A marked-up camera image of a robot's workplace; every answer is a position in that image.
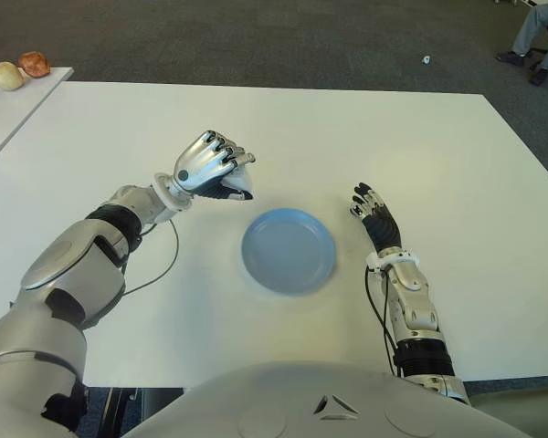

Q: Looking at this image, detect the white wall charger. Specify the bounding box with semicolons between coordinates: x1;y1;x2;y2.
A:
221;166;256;195

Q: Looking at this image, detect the grey robot torso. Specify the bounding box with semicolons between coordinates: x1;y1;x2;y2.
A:
122;360;548;438

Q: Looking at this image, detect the beige round bread roll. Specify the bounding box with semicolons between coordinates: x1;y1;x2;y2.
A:
0;61;26;91

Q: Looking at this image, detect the reddish brown bread roll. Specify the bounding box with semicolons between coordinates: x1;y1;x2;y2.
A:
17;51;51;78

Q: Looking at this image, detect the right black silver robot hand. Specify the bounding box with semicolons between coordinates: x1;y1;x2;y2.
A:
348;182;403;253

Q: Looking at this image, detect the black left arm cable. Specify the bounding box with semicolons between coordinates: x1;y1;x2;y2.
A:
118;214;181;297

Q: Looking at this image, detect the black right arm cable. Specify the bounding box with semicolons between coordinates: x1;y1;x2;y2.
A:
364;266;402;376

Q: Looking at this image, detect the blue round plate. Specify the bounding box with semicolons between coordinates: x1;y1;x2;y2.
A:
241;207;338;296

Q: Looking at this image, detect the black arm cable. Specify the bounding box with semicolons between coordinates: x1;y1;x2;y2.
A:
364;266;402;376
118;214;181;297

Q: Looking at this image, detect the seated person in jeans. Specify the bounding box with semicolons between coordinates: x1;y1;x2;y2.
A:
495;0;548;87

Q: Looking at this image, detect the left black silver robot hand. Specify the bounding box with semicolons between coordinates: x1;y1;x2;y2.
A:
166;130;257;202

